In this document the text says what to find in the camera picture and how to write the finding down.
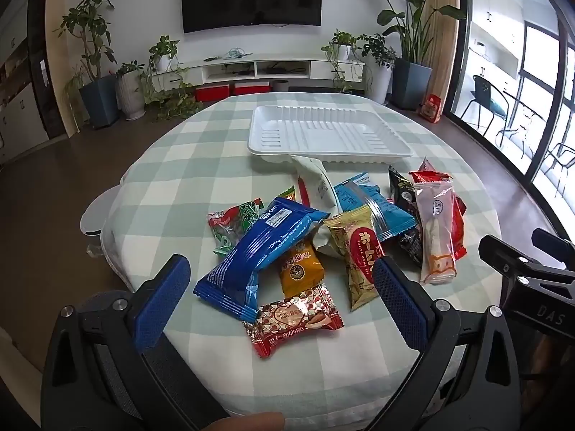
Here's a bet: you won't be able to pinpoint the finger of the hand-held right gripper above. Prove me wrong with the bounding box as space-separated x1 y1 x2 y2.
532 228 575 262
478 233 544 279

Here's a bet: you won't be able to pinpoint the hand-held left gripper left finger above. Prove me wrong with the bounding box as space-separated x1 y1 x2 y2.
41 254 230 431

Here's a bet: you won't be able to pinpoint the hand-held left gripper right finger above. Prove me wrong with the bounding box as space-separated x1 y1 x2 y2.
364 255 524 431

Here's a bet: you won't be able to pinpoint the large red snack packet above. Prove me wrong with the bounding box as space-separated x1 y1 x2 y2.
408 156 469 262

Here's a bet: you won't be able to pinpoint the yellow brown-label snack packet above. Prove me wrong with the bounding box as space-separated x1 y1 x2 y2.
324 204 392 312

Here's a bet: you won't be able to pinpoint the clear orange-print snack packet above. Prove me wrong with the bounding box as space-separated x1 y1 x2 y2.
411 179 460 285

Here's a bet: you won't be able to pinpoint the green red candy packet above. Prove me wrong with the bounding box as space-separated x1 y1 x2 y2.
207 198 270 259

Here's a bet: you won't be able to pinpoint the light blue snack packet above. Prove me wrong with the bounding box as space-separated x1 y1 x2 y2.
333 172 418 243

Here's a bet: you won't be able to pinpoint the black snack packet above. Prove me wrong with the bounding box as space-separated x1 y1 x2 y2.
387 166 425 267

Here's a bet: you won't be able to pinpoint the red heart-print snack packet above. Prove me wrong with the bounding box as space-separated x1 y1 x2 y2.
245 284 346 359

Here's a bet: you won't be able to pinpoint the orange small snack packet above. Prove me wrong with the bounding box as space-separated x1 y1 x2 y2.
277 239 326 299

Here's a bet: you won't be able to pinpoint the dark blue cake packet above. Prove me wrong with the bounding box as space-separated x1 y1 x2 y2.
193 196 331 323

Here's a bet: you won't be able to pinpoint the white snack packet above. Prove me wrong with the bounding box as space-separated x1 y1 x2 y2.
291 155 344 216

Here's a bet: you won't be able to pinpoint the white plastic tray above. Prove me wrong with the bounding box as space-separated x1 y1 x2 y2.
248 105 413 163

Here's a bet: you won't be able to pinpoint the person's right forearm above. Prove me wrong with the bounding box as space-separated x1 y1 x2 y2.
528 334 575 396

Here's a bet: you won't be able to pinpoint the black balcony chair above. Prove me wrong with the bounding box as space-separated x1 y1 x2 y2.
534 141 575 198

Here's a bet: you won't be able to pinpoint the white round stool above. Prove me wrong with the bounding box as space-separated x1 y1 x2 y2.
80 186 124 245

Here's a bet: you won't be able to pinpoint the black balcony table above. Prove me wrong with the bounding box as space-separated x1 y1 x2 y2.
501 90 546 149

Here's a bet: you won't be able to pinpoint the red paper bag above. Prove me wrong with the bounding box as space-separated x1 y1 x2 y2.
420 94 443 124

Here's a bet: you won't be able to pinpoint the black chair with teal cushion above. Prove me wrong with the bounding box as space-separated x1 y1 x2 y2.
460 75 508 133

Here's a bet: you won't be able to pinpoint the large-leaf plant in grey-blue pot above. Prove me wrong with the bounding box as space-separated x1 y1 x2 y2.
351 0 468 111

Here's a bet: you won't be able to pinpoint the beige curtain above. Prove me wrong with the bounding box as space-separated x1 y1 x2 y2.
424 0 461 115

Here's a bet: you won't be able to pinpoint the plant in ribbed white pot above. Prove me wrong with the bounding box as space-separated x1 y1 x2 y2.
114 60 147 122

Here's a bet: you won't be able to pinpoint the tall plant in blue pot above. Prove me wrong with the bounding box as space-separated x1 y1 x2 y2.
54 0 120 129

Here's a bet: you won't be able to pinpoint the bushy plant in tall white pot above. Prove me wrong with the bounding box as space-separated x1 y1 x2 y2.
357 33 396 105

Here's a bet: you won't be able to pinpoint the red storage box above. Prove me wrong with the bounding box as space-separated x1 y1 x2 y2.
195 84 231 102
233 82 271 96

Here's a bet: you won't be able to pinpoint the trailing pothos in white pot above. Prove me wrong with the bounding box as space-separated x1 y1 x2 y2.
321 31 360 93
141 35 205 122

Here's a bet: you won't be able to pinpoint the white television cabinet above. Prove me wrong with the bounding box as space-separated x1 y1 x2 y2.
182 56 367 91

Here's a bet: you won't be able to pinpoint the black sliding door frame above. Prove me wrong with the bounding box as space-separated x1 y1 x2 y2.
442 0 575 198

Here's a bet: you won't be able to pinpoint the white wall cabinet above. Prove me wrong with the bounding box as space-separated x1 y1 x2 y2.
0 9 50 164

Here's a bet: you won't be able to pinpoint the dark wooden wall panel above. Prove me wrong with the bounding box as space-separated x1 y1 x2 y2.
27 0 68 140

